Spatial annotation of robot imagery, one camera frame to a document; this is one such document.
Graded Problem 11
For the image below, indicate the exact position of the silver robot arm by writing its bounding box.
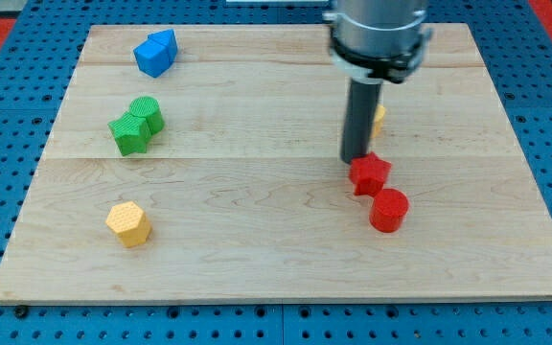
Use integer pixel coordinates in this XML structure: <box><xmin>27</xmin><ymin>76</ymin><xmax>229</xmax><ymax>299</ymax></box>
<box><xmin>323</xmin><ymin>0</ymin><xmax>432</xmax><ymax>84</ymax></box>

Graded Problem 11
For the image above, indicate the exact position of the yellow hexagon block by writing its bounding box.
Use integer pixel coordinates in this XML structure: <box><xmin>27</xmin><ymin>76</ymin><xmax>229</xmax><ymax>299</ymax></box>
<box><xmin>105</xmin><ymin>201</ymin><xmax>152</xmax><ymax>248</ymax></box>

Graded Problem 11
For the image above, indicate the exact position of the wooden board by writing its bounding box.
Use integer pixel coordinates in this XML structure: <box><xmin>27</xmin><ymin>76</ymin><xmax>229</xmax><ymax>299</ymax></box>
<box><xmin>0</xmin><ymin>24</ymin><xmax>552</xmax><ymax>306</ymax></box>

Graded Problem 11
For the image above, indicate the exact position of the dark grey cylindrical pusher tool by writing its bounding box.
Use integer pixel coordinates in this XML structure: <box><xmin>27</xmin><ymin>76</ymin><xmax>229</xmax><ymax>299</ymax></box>
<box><xmin>340</xmin><ymin>80</ymin><xmax>381</xmax><ymax>164</ymax></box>

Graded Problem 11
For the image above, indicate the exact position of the red star block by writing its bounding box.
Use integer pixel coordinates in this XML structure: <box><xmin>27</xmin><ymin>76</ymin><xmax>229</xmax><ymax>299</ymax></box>
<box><xmin>349</xmin><ymin>152</ymin><xmax>392</xmax><ymax>196</ymax></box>

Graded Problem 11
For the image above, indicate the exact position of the red cylinder block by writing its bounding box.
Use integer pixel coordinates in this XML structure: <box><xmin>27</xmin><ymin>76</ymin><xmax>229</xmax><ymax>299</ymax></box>
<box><xmin>369</xmin><ymin>188</ymin><xmax>409</xmax><ymax>233</ymax></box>

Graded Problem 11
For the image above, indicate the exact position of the yellow block behind tool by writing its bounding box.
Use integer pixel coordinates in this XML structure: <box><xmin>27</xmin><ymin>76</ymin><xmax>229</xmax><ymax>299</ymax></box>
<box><xmin>371</xmin><ymin>104</ymin><xmax>386</xmax><ymax>139</ymax></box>

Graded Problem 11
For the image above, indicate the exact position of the green cylinder block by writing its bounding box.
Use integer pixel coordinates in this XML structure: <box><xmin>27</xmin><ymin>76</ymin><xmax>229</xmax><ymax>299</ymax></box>
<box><xmin>129</xmin><ymin>96</ymin><xmax>165</xmax><ymax>135</ymax></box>

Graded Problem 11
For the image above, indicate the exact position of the green star block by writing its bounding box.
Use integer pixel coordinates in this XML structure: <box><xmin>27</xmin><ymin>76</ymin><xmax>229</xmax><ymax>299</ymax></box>
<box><xmin>108</xmin><ymin>112</ymin><xmax>151</xmax><ymax>156</ymax></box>

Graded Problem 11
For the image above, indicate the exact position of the blue cube block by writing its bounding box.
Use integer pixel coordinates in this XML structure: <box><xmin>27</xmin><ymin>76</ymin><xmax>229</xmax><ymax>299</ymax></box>
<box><xmin>133</xmin><ymin>40</ymin><xmax>171</xmax><ymax>78</ymax></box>

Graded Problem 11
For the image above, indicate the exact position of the blue triangular prism block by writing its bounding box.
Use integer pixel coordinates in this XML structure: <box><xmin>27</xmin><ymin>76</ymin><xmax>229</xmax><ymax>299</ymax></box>
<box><xmin>148</xmin><ymin>29</ymin><xmax>178</xmax><ymax>64</ymax></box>

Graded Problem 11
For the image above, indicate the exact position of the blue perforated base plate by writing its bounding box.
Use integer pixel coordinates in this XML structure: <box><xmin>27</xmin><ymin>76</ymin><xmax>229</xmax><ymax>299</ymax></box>
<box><xmin>0</xmin><ymin>0</ymin><xmax>552</xmax><ymax>344</ymax></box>

